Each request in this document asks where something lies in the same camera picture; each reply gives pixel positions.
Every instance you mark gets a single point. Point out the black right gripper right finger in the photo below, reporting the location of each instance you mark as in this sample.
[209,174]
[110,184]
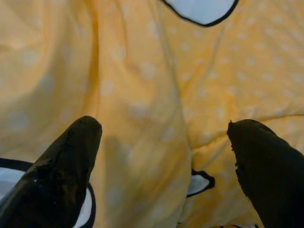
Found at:
[270,171]

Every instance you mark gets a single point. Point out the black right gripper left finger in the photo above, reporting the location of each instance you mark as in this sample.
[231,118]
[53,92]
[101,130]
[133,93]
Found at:
[52,185]

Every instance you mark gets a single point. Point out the yellow cartoon print blanket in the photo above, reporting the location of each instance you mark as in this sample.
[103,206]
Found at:
[142,71]

